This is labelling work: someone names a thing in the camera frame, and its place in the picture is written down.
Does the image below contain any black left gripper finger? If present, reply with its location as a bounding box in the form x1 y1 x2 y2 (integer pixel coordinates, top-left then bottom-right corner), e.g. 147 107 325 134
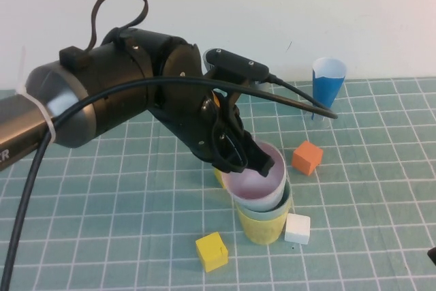
242 130 277 179
211 153 247 174

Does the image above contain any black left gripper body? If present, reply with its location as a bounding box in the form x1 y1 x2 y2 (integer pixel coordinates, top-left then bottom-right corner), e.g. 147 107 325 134
149 89 253 173

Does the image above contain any pink plastic cup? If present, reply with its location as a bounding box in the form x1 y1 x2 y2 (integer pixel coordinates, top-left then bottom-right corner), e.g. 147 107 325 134
221 139 287 212

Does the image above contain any light blue plastic cup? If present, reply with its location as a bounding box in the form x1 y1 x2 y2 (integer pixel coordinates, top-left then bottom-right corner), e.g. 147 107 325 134
231 173 290 215

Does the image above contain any green plastic cup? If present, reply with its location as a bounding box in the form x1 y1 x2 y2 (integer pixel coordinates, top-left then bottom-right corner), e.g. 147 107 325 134
234 183 292 222

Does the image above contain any yellow cube block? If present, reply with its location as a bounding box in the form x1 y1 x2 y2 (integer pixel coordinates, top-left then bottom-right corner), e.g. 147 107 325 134
195 231 230 273
213 166 228 189

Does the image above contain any orange cube block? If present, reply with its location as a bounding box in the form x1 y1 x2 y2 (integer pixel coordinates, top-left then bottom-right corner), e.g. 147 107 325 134
292 140 324 177

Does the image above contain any yellow plastic cup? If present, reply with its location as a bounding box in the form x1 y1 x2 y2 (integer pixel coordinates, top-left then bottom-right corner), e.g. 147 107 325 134
234 198 294 246

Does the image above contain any white cube block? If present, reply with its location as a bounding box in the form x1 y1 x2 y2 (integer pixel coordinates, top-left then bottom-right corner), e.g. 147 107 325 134
284 213 312 246

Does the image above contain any blue paper cone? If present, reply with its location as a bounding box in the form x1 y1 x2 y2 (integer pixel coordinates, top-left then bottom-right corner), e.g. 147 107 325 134
312 57 347 123

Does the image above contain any green checked tablecloth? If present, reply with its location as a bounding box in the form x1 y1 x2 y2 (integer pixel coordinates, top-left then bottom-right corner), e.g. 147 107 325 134
0 78 436 291

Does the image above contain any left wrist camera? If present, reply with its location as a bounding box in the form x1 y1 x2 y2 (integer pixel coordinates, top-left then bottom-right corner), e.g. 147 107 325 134
202 47 270 85

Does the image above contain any black looped cable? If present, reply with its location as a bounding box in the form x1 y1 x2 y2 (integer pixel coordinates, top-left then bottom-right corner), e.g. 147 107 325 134
86 0 150 54

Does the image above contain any white cable tie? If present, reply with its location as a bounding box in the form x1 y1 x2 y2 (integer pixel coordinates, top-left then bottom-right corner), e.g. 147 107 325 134
15 45 57 144

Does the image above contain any thick black camera cable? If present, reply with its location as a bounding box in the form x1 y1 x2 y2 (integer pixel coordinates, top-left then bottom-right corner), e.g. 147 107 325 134
0 74 339 291

